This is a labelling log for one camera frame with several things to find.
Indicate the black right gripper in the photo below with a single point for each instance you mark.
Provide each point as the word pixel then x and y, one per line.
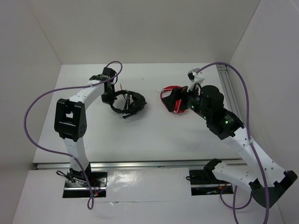
pixel 169 101

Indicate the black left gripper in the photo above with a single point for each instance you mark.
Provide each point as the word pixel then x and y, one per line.
pixel 110 100

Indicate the black headset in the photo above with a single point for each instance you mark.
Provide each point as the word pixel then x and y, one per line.
pixel 134 103

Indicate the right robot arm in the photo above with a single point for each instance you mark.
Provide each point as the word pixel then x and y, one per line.
pixel 265 180

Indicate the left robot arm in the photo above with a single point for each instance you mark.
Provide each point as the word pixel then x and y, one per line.
pixel 71 123

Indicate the red headphones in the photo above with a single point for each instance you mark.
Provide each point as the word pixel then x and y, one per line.
pixel 178 107

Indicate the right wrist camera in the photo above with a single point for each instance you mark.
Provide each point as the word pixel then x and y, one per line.
pixel 196 77

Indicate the aluminium right side rail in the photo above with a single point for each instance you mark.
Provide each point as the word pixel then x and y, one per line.
pixel 228 90

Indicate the aluminium front table rail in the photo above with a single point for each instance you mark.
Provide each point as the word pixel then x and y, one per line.
pixel 139 164

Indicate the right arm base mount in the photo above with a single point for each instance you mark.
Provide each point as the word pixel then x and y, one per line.
pixel 202 186

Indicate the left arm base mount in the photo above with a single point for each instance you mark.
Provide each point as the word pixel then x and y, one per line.
pixel 76 188

